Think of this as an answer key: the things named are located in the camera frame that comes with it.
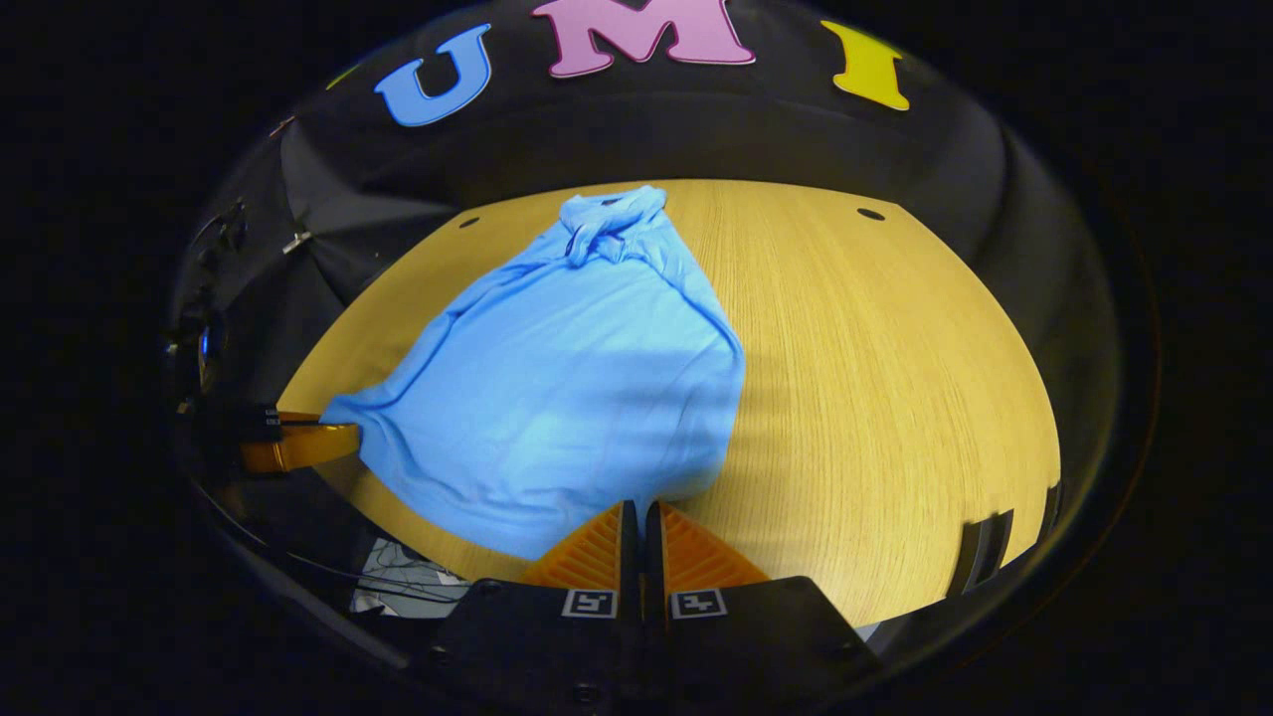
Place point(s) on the silver backdrop clip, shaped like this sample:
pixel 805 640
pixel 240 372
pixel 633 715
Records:
pixel 296 242

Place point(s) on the dark rectangular object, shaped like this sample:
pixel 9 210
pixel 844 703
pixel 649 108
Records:
pixel 980 552

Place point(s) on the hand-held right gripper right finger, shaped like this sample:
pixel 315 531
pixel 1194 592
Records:
pixel 654 567

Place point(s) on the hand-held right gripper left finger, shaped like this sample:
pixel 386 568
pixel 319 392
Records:
pixel 629 567

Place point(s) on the light blue T-shirt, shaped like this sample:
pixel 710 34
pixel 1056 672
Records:
pixel 577 398

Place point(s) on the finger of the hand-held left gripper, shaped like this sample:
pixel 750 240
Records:
pixel 298 446

